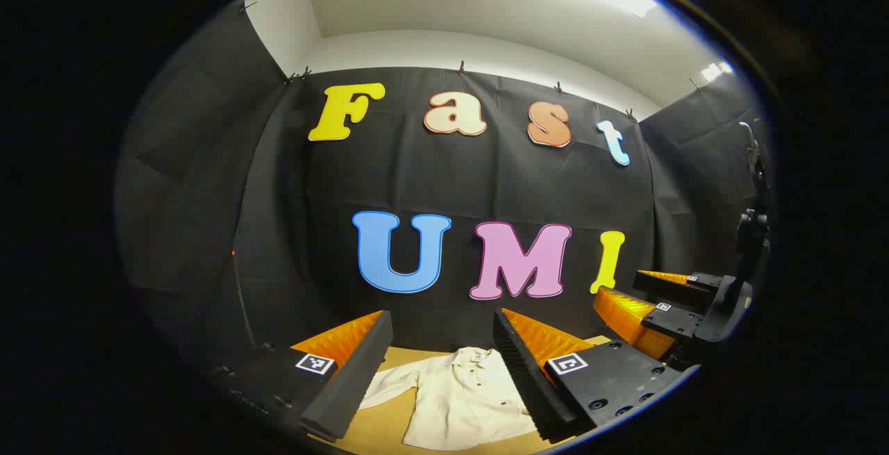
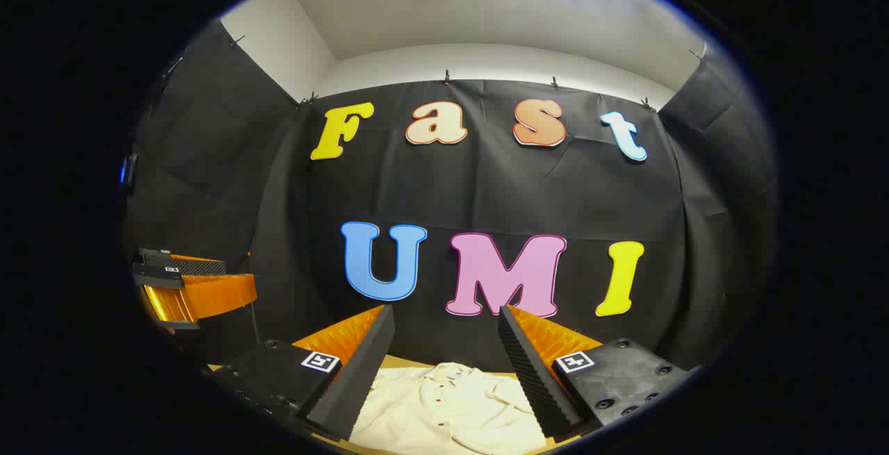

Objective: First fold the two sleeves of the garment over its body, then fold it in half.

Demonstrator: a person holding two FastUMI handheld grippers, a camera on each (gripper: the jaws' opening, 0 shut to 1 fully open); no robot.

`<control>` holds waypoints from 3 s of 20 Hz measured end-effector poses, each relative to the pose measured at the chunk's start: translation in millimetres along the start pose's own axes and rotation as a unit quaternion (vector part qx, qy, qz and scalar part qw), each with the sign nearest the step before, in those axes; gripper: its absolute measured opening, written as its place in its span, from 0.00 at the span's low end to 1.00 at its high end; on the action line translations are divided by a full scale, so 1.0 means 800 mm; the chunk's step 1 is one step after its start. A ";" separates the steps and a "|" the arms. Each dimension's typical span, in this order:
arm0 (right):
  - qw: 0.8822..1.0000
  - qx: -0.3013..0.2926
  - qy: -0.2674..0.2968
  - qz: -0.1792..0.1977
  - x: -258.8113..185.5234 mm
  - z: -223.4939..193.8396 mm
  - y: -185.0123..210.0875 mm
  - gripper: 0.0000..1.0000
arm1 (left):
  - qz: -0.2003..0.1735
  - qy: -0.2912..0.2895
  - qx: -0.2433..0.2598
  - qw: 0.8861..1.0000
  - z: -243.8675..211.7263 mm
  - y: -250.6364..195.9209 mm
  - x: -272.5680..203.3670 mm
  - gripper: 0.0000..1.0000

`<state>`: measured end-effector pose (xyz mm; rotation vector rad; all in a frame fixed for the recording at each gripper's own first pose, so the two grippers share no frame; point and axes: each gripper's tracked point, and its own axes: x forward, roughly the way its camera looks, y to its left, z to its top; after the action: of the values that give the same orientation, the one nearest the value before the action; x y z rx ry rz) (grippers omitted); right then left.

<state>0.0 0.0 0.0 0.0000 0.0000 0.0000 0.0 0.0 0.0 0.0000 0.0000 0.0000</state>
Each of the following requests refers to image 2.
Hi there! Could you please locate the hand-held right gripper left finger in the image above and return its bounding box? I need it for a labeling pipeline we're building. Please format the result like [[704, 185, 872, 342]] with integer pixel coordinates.
[[208, 304, 395, 442]]

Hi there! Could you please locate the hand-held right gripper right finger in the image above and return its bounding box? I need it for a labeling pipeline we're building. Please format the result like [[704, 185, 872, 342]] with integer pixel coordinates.
[[498, 304, 690, 442]]

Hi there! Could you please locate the cream button shirt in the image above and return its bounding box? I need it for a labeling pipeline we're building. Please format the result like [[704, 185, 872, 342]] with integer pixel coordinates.
[[347, 363, 549, 455]]

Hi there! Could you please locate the black backdrop cloth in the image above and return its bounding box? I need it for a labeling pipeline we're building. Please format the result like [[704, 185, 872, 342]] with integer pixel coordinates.
[[122, 21, 779, 372]]

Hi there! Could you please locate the row of black cloth clips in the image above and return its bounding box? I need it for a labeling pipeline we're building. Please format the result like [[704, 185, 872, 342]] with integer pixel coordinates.
[[233, 35, 702, 112]]

